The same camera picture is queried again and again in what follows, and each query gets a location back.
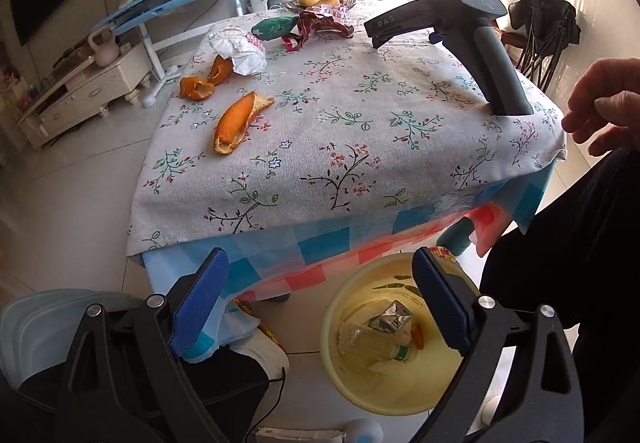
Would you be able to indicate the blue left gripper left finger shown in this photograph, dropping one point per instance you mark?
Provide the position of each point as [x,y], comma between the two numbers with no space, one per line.
[193,297]

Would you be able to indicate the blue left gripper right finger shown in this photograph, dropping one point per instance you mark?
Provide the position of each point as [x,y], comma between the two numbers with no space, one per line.
[449,299]

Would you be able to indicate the clear plastic bottle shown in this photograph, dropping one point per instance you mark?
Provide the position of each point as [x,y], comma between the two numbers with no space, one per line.
[374,346]

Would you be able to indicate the red snack wrapper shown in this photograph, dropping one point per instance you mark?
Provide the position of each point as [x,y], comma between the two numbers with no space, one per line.
[318,20]

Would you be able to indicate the orange peel long piece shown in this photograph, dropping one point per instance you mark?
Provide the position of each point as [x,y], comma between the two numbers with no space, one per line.
[233,124]

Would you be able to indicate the green snack bag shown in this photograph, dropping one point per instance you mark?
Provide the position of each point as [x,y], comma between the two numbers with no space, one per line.
[274,28]

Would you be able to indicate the white paper bag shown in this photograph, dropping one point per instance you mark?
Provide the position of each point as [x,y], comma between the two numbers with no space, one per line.
[245,51]

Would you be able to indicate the orange peel small piece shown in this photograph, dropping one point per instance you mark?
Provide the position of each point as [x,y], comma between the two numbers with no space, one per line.
[221,70]

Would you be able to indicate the yellow trash bin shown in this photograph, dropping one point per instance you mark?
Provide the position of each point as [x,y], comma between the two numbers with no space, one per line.
[386,388]

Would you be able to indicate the person's right hand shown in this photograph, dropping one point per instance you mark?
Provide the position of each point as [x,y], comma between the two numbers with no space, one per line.
[604,107]

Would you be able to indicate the checkered blue red tablecloth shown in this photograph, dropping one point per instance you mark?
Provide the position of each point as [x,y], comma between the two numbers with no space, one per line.
[272,262]

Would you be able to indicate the crushed carton in bin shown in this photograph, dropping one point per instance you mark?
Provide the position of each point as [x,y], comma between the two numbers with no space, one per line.
[393,318]

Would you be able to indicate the black folded chair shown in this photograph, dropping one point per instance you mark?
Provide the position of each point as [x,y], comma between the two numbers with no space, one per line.
[551,27]

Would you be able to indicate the dark fruit bowl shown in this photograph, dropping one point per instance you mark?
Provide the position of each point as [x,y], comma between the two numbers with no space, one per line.
[298,6]

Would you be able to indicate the floral grey tablecloth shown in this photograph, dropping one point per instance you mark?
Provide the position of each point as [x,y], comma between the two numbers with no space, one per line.
[352,130]

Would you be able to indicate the pale blue plastic stool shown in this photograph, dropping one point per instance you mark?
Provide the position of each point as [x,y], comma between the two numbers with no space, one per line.
[37,330]

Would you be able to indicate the white tv cabinet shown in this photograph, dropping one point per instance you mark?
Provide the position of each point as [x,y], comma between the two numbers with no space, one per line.
[83,93]

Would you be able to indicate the pink kettlebell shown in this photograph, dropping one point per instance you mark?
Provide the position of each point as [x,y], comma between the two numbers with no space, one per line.
[103,44]

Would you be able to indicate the blue study desk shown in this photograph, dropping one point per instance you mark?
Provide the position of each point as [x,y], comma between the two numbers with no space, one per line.
[134,15]

